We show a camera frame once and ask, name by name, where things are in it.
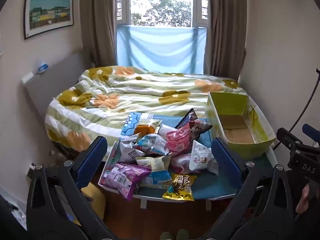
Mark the white crinkled snack packet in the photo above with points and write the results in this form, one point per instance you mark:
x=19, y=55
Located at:
x=128, y=152

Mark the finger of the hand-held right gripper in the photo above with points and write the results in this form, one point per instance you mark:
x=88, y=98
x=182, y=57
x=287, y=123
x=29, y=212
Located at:
x=287, y=137
x=309, y=130

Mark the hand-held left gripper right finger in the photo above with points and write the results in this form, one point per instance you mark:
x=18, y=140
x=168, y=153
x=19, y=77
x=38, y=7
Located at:
x=225, y=160

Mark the white pink snack packet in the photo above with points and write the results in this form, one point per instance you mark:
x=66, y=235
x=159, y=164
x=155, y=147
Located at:
x=182, y=162

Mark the white red label snack packet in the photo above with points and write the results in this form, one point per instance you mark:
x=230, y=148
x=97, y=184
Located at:
x=202, y=160

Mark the small blue object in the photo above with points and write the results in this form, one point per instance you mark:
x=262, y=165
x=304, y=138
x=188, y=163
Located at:
x=42, y=68

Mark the grey headboard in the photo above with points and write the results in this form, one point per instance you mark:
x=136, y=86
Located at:
x=55, y=80

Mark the yellow bag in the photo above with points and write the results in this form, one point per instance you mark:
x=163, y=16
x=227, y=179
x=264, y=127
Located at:
x=93, y=200

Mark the brown curtain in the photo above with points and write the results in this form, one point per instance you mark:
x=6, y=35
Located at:
x=100, y=22
x=225, y=30

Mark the floral striped blanket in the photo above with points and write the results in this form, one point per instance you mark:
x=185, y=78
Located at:
x=140, y=92

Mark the orange snack packet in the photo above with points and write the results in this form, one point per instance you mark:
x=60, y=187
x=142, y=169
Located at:
x=145, y=129

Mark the pale yellow snack packet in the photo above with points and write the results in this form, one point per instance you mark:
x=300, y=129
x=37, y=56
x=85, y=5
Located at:
x=155, y=163

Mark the small white box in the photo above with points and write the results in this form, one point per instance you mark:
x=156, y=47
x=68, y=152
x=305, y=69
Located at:
x=27, y=77

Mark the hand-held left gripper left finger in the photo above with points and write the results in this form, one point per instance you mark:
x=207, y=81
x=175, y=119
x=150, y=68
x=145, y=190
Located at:
x=92, y=160

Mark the window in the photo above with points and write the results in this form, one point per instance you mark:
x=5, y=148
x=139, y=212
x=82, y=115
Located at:
x=160, y=2

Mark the green cardboard box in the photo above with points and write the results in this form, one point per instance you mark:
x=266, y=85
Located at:
x=237, y=132

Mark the green slipper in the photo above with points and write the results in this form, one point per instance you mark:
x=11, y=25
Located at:
x=183, y=234
x=166, y=236

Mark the framed wall picture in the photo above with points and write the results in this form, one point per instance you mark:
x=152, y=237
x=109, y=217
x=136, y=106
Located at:
x=48, y=12

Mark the person's right hand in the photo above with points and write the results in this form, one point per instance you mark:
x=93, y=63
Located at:
x=303, y=197

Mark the gold black snack packet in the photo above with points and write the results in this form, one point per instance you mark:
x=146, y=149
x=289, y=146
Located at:
x=178, y=187

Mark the light blue snack packet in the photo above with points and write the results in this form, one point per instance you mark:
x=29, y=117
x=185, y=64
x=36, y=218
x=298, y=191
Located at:
x=155, y=180

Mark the dark purple snack packet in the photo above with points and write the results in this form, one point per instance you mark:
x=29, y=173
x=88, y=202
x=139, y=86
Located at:
x=190, y=122

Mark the blue white snack packet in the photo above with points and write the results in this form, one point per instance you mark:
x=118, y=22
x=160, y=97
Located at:
x=152, y=145

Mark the light blue cloth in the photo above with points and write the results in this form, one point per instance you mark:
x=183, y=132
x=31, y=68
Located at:
x=160, y=50

